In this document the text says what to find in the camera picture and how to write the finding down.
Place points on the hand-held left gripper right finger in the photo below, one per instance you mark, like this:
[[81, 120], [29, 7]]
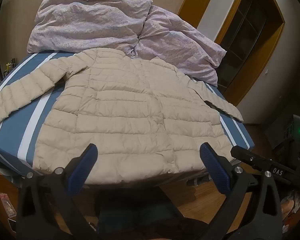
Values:
[[212, 165]]

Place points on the orange wooden door frame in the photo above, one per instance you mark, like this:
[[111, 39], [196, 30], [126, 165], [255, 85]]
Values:
[[197, 0]]

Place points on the dark glass-paned door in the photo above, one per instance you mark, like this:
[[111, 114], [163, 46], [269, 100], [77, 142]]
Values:
[[245, 35]]

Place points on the beige puffer jacket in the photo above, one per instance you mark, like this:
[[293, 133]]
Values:
[[130, 115]]

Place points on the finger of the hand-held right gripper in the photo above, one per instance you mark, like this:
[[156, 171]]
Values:
[[250, 158]]

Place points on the pink floral duvet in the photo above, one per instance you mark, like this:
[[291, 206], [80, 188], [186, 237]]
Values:
[[95, 25]]

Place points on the pink packet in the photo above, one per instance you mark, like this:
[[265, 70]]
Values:
[[8, 205]]

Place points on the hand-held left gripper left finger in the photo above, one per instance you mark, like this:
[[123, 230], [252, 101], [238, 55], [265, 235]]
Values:
[[86, 160]]

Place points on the bed with blue striped sheet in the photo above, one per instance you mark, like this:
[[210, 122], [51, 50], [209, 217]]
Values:
[[12, 130]]

